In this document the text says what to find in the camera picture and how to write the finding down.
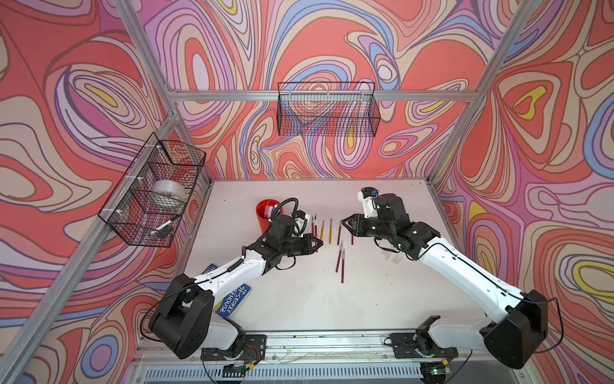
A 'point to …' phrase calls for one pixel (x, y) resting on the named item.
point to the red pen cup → (265, 210)
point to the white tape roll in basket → (170, 188)
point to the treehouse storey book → (231, 303)
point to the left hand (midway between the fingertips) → (325, 245)
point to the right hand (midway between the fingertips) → (346, 228)
